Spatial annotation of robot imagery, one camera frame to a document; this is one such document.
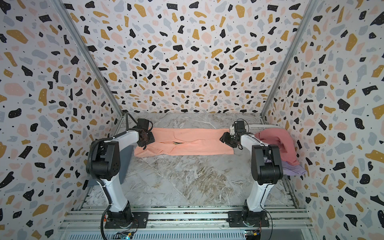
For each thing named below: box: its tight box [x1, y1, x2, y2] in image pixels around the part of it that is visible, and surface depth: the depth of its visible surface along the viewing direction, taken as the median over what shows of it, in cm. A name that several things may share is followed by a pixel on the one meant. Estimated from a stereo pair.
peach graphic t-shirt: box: [134, 127, 235, 157], surface depth 105 cm
